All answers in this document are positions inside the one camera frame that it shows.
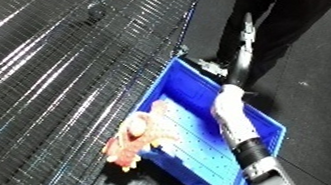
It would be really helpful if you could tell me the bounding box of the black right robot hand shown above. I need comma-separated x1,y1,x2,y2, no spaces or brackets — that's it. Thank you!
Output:
215,11,265,90

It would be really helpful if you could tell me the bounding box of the pink and yellow soft toy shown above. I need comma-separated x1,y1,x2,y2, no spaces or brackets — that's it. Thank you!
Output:
95,97,185,176

